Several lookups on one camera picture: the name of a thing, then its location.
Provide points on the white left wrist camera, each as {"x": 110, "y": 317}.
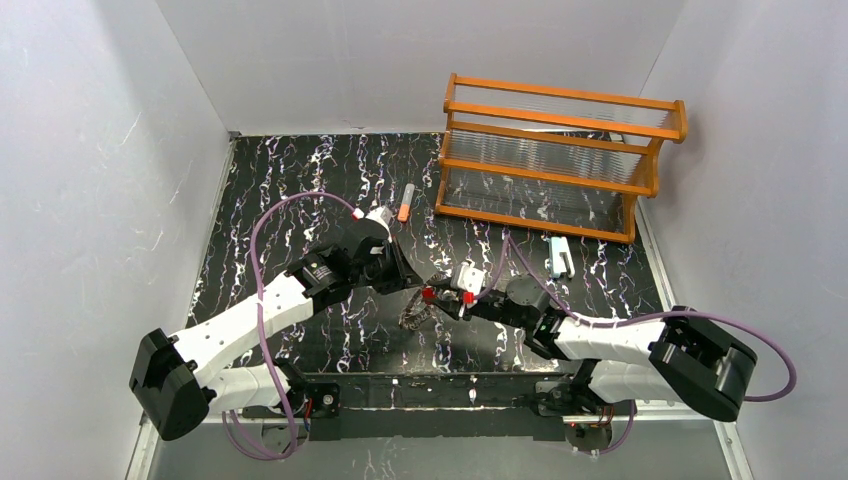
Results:
{"x": 382, "y": 215}

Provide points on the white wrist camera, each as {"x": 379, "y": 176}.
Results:
{"x": 382, "y": 215}
{"x": 468, "y": 282}

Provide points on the orange wooden two-tier shelf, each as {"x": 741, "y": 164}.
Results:
{"x": 550, "y": 158}

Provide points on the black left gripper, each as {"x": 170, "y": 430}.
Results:
{"x": 400, "y": 273}

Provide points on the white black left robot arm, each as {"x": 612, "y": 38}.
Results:
{"x": 181, "y": 378}

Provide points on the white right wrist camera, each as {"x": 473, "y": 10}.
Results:
{"x": 468, "y": 282}

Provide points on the grey orange marker pen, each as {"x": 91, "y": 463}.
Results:
{"x": 406, "y": 200}

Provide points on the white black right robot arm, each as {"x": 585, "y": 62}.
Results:
{"x": 682, "y": 357}

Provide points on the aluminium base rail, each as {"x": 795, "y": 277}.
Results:
{"x": 459, "y": 426}

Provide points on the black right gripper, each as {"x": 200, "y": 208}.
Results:
{"x": 460, "y": 302}

